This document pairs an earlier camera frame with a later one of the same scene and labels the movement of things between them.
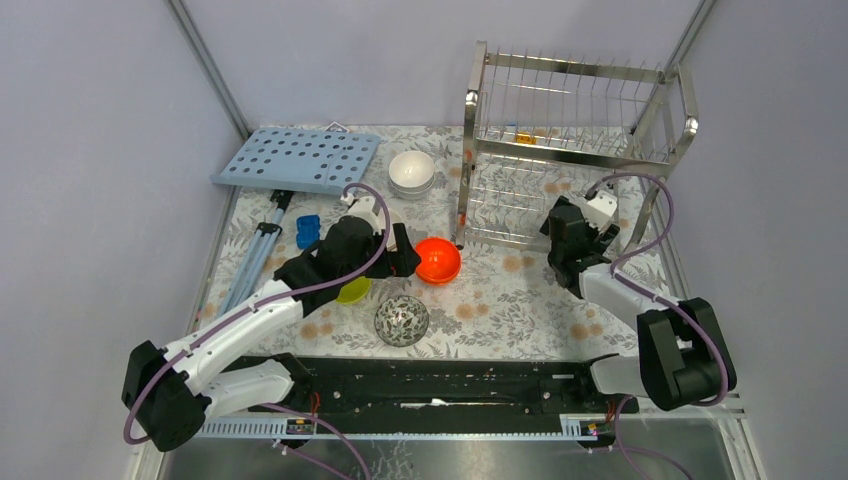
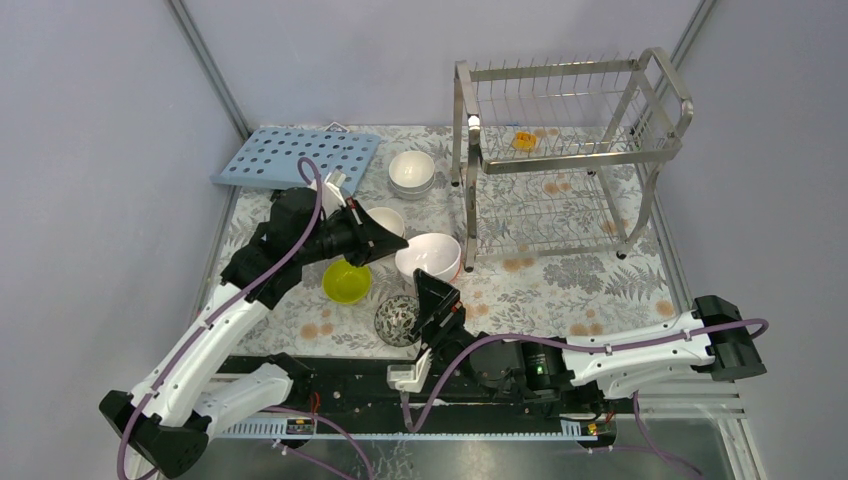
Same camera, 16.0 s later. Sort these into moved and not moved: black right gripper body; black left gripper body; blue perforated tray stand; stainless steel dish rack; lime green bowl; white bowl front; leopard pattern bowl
Moved: stainless steel dish rack; black left gripper body; black right gripper body
Not moved: white bowl front; blue perforated tray stand; leopard pattern bowl; lime green bowl
